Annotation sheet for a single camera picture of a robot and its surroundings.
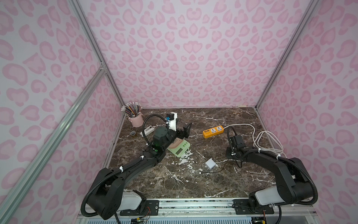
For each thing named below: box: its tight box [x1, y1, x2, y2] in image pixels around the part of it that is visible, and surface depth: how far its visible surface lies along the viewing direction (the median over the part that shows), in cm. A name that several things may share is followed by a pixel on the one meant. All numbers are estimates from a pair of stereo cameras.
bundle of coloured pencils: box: [120, 101, 143, 118], surface depth 105 cm
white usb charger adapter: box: [204, 158, 216, 170], surface depth 89 cm
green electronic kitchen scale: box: [166, 139, 191, 158], surface depth 95 cm
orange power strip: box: [202, 125, 225, 139], surface depth 103 cm
